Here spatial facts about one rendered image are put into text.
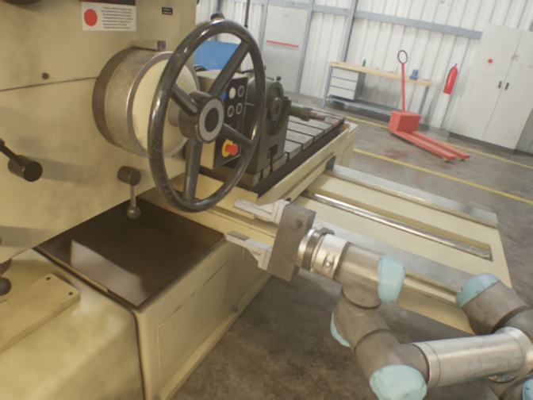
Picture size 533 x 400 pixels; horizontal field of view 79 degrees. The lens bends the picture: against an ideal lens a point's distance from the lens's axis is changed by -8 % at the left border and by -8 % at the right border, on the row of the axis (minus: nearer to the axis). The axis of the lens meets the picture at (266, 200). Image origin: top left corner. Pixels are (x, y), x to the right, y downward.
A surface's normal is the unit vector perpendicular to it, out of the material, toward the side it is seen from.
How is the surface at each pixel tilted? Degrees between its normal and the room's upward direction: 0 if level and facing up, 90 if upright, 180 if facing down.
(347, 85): 90
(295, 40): 90
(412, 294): 90
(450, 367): 45
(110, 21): 90
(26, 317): 0
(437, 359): 26
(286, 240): 75
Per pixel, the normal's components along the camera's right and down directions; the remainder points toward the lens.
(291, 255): -0.39, 0.12
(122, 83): -0.33, -0.10
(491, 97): -0.44, 0.36
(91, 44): 0.88, 0.32
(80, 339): 0.13, -0.87
